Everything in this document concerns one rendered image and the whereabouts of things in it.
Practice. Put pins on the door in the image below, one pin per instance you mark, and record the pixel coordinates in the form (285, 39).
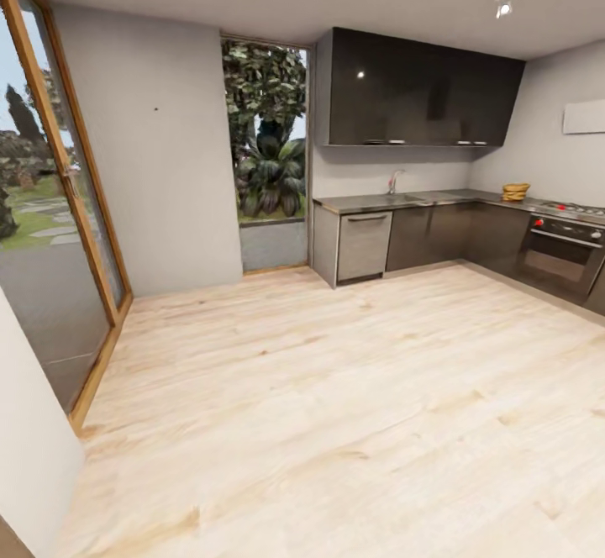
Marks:
(61, 268)

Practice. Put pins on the dishwasher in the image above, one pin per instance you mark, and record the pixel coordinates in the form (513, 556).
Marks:
(362, 245)

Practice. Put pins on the fixed window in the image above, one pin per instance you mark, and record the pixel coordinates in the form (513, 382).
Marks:
(267, 86)

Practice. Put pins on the popcorn bag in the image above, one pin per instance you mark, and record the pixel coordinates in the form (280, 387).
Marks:
(514, 192)

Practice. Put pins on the oven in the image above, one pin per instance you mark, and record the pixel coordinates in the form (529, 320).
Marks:
(563, 251)

